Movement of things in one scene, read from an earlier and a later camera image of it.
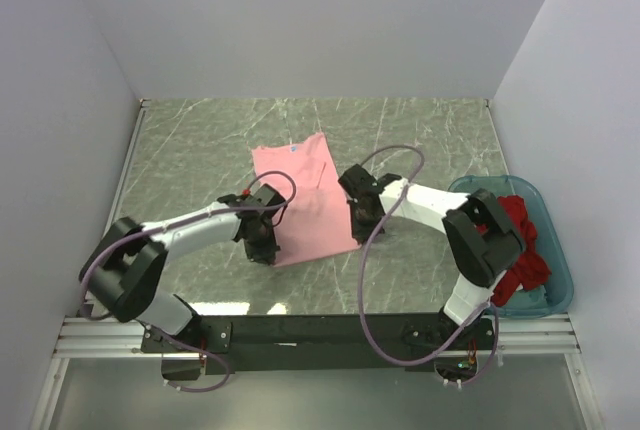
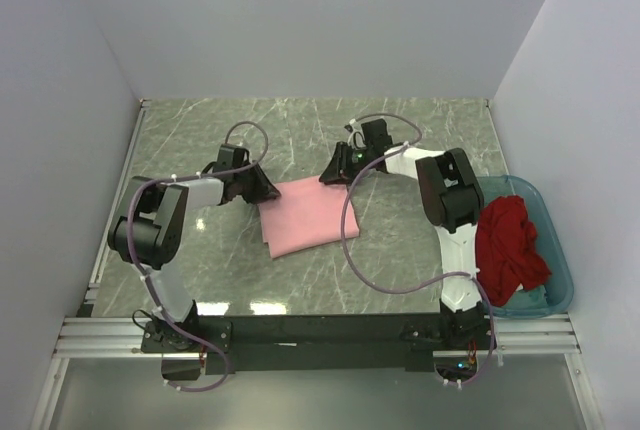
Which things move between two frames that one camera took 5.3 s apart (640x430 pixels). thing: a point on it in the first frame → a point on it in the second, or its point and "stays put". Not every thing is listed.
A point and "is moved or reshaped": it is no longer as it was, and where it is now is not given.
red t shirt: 532,269 stays put
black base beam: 313,343 stays put
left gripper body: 260,248 → 251,182
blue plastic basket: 558,293 stays put
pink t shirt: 320,220 is moved or reshaped
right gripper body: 366,228 → 341,165
